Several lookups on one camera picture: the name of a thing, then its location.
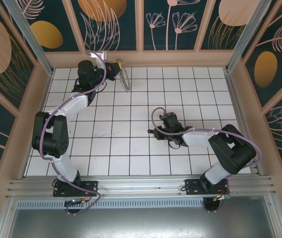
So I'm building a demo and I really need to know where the grey metal sheet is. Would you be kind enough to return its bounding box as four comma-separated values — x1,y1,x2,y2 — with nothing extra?
0,195,282,238

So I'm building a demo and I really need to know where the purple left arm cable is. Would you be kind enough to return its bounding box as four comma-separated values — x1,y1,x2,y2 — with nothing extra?
39,50,107,216

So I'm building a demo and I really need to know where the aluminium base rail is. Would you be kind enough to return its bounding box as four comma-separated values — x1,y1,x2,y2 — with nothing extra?
5,175,277,199

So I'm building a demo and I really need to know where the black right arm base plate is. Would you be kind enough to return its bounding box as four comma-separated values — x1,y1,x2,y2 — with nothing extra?
184,178,230,197

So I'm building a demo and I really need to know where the aluminium frame post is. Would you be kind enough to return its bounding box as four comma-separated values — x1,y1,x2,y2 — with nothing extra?
2,0,55,76
226,0,277,73

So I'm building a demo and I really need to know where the aluminium side rail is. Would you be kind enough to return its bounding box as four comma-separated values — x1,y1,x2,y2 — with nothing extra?
224,68,264,177

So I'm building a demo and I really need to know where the slotted grey cable duct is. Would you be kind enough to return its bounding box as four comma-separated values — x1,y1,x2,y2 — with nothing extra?
15,199,207,209

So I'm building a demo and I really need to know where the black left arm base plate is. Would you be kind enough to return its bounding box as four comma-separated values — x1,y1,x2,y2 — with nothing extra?
53,180,99,198

